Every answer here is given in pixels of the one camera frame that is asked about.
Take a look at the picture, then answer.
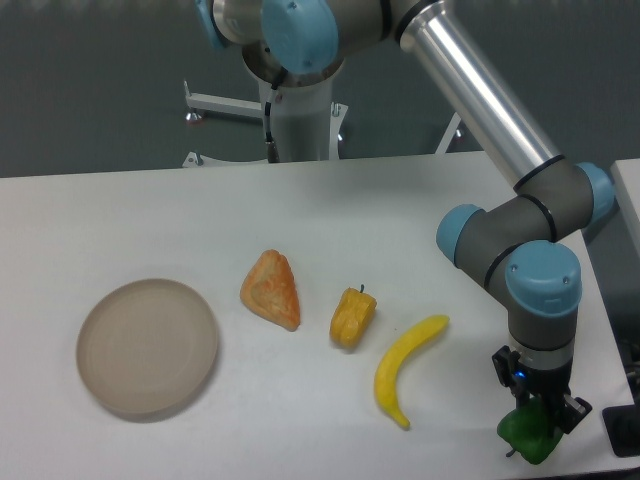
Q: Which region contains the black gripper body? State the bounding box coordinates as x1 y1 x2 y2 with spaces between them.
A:
492 346 573 405

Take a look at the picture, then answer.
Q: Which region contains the green toy pepper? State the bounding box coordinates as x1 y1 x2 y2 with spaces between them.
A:
497 397 564 465

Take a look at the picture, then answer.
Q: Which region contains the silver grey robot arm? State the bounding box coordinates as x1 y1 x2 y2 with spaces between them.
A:
195 1 614 434

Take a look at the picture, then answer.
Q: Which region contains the yellow orange toy pepper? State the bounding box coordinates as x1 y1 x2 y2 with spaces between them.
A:
329 285 377 350

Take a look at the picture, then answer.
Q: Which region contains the black device at right edge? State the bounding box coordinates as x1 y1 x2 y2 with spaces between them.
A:
601 339 640 458

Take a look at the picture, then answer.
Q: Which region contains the yellow toy banana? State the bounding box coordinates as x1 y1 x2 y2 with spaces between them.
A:
373 314 450 431

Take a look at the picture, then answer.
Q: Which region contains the orange toy pastry wedge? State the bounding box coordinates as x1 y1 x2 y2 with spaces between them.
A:
240 249 301 332

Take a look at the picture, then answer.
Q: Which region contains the beige round plate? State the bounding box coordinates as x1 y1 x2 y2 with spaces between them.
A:
76 279 219 421

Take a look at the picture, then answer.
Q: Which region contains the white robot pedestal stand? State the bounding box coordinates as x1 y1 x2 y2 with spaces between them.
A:
180 44 466 169

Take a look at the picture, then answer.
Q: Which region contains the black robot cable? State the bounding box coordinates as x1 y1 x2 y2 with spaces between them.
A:
264 67 289 164

